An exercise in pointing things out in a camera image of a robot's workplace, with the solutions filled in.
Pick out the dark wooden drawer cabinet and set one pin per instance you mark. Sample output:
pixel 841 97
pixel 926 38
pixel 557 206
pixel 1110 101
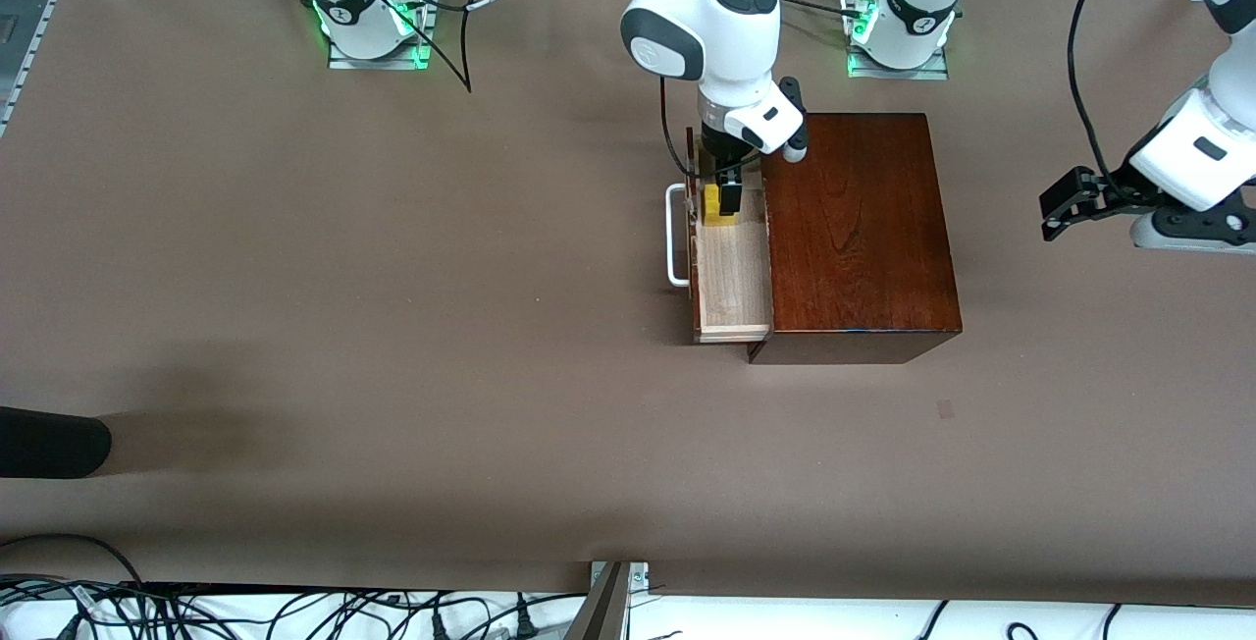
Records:
pixel 863 228

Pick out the yellow block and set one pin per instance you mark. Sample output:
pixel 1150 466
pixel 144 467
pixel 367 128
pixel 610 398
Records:
pixel 714 218

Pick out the aluminium frame post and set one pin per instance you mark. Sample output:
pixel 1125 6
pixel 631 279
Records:
pixel 603 611

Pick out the aluminium table edge rail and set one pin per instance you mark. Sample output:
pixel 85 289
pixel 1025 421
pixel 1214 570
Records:
pixel 29 41

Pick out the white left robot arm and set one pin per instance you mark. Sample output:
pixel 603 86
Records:
pixel 917 2

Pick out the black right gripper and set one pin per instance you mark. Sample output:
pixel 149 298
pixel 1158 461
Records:
pixel 717 150

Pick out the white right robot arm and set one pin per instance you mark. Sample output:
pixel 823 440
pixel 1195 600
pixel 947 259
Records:
pixel 726 41

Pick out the brown paper table cover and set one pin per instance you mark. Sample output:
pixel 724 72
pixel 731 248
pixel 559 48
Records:
pixel 491 375

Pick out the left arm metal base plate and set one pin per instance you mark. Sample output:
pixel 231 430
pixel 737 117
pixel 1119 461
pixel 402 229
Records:
pixel 898 74

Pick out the black cylindrical object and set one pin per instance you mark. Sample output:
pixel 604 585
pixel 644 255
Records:
pixel 49 444

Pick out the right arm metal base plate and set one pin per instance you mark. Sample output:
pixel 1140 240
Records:
pixel 378 64

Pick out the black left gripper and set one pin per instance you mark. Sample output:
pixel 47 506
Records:
pixel 1112 193

